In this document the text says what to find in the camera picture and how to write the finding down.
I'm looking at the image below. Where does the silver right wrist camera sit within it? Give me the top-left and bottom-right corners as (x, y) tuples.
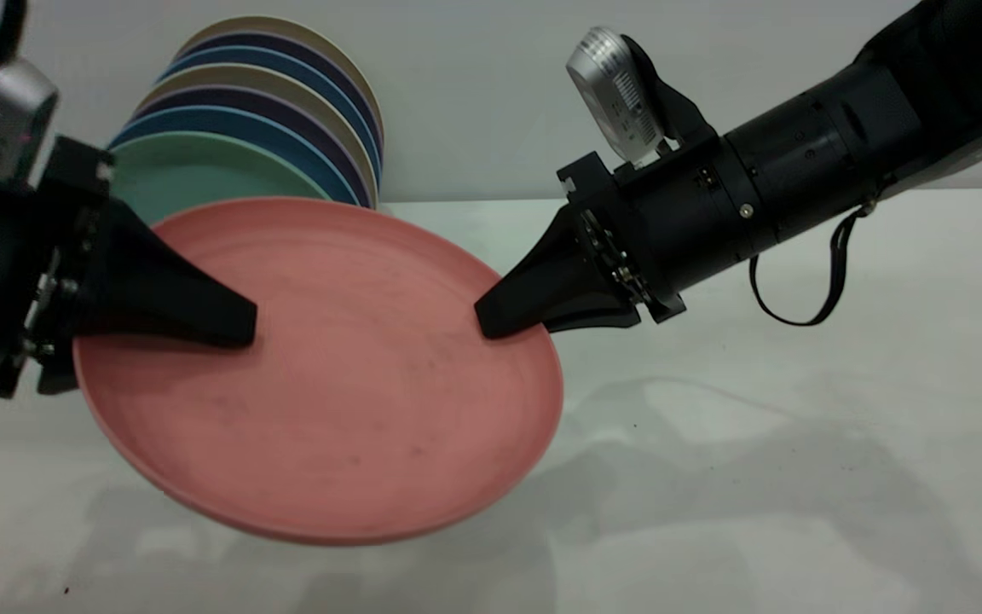
(566, 27), (713, 167)

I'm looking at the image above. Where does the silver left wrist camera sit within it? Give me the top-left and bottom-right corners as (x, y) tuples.
(0, 41), (60, 184)

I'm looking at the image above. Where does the green plate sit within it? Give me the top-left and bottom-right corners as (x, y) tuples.
(107, 132), (334, 226)

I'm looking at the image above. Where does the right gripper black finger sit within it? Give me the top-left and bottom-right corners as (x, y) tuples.
(545, 303), (642, 333)
(474, 207), (638, 339)

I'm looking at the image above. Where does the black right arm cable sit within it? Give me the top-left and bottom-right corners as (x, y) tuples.
(749, 203), (877, 327)

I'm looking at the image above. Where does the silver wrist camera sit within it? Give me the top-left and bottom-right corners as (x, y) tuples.
(566, 27), (713, 167)
(0, 41), (60, 184)

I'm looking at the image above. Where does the beige plate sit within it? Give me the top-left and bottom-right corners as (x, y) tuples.
(135, 65), (379, 209)
(176, 16), (386, 148)

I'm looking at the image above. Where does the blue plate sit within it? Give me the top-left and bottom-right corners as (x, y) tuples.
(159, 47), (383, 187)
(109, 107), (362, 206)

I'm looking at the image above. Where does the pink plate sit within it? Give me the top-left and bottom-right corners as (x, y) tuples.
(72, 196), (564, 547)

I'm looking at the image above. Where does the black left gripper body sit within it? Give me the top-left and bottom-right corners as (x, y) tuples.
(0, 136), (117, 397)

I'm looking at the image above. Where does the dark purple plate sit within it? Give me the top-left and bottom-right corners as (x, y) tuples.
(133, 86), (374, 209)
(176, 32), (384, 165)

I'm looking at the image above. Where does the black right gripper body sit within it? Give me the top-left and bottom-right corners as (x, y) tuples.
(557, 135), (780, 323)

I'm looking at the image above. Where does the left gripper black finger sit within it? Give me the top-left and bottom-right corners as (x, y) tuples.
(36, 339), (80, 395)
(73, 200), (257, 349)

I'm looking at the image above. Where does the black left camera cable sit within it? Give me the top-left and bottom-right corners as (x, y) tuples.
(0, 0), (29, 65)

